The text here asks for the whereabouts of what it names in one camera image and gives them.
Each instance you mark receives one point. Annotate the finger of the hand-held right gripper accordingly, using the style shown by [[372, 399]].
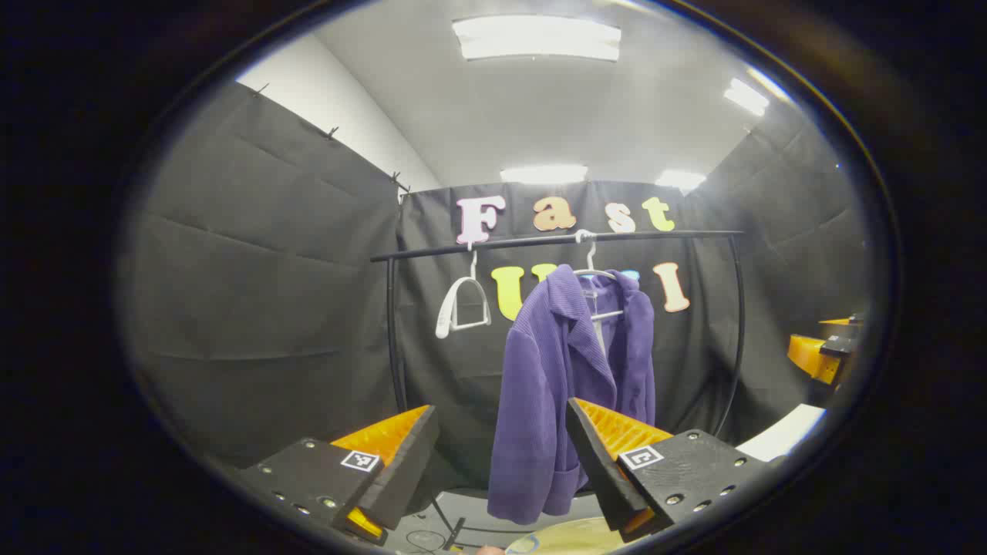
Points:
[[813, 358], [842, 324]]

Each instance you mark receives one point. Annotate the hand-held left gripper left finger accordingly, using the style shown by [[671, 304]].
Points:
[[405, 470]]

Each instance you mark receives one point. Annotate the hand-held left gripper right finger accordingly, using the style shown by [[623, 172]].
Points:
[[597, 462]]

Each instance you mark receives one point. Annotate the white plastic hanger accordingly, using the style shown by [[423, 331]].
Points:
[[443, 316], [592, 258]]

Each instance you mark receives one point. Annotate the black metal clothes rack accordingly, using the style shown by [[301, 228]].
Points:
[[540, 240]]

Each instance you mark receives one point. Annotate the round tan object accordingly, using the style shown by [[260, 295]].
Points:
[[570, 538]]

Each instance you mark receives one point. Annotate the white flat panel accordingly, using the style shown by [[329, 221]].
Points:
[[783, 435]]

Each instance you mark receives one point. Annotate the black backdrop cloth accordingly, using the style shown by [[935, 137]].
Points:
[[270, 293]]

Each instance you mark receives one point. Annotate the large rectangular ceiling light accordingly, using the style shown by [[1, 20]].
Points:
[[536, 38]]

